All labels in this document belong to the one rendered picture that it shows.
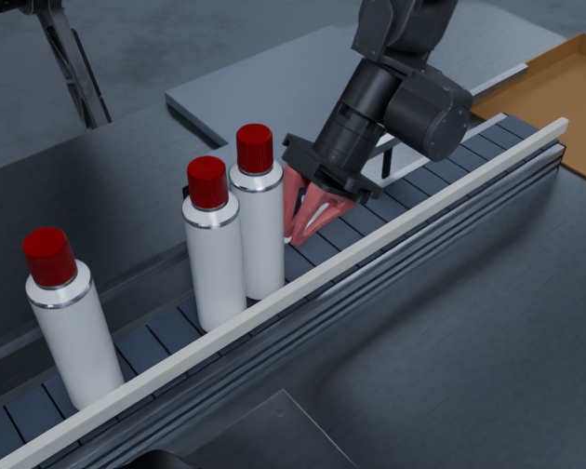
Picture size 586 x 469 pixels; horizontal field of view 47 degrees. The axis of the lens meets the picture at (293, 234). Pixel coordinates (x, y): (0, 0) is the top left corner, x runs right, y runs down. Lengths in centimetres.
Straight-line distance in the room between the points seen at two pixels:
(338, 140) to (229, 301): 19
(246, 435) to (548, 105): 76
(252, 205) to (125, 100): 212
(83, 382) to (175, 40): 257
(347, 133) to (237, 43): 239
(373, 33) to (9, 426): 50
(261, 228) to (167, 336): 16
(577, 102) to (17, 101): 216
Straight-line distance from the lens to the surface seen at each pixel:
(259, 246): 67
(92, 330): 58
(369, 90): 67
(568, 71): 128
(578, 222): 97
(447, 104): 63
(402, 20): 65
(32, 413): 70
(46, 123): 269
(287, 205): 71
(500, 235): 91
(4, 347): 65
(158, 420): 68
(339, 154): 68
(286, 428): 64
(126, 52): 306
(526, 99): 118
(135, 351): 71
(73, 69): 156
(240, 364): 70
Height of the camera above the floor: 144
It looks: 44 degrees down
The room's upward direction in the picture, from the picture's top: straight up
